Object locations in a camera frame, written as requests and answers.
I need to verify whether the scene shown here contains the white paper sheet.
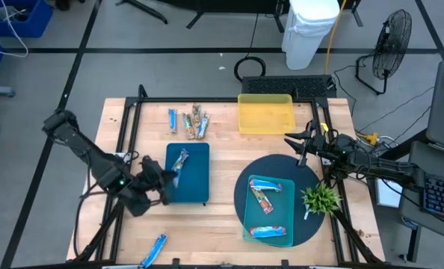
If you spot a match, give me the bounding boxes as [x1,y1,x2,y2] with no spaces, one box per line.
[374,178,403,208]

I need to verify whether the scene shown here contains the dark blue plastic bin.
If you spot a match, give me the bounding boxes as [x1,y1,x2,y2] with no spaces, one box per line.
[164,142,211,205]

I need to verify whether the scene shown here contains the dark round woven placemat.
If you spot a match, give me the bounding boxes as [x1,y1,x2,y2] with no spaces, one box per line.
[233,153,326,247]

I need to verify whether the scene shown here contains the thin white cable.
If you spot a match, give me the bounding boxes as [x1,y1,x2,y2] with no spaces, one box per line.
[0,0,29,59]

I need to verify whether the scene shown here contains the yellow connector plug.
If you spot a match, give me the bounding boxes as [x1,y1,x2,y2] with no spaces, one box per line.
[356,131,380,146]

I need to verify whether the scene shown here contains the teal translucent plastic bin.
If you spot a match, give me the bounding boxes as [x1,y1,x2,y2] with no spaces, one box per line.
[241,174,296,249]

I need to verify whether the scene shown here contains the black perforated metal case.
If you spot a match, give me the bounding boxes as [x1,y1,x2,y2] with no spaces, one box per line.
[241,74,338,100]

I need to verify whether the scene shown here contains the blue white granola bar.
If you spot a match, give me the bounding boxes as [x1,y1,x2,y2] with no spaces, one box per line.
[167,108,179,134]
[140,233,169,268]

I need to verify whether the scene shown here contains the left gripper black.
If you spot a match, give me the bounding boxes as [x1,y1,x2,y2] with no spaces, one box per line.
[138,155,178,206]

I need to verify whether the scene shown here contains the thick black cable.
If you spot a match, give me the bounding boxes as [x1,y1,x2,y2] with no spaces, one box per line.
[73,182,109,259]

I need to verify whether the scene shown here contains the coiled black cable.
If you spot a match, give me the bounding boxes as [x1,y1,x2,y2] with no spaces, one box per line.
[233,55,267,83]

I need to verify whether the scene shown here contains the small green potted plant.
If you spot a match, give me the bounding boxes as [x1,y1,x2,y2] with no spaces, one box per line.
[300,182,342,221]

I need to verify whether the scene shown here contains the white trash bin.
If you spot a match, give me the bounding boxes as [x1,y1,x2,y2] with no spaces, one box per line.
[280,0,342,71]

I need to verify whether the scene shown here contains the black floor fan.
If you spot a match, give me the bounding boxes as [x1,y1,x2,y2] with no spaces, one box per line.
[355,8,413,96]

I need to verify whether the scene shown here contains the black aluminium table frame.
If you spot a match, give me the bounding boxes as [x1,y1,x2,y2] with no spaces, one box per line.
[72,84,386,269]

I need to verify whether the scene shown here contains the red green chocolate granola bar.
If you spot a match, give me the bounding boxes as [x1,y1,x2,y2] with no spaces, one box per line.
[250,188,274,215]

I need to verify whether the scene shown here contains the black backlit keyboard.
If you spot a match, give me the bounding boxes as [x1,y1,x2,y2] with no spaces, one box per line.
[422,174,444,225]

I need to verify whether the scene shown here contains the yellow translucent plastic bin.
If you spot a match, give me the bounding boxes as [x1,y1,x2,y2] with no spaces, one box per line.
[237,93,297,135]

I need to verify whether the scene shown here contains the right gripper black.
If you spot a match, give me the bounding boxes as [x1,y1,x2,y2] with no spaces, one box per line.
[283,119,339,168]

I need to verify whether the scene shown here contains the black partition panel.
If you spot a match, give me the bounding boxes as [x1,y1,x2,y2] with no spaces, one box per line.
[115,0,365,34]

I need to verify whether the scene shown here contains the yellow hanging cable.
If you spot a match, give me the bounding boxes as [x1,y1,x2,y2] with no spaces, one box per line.
[324,0,348,75]

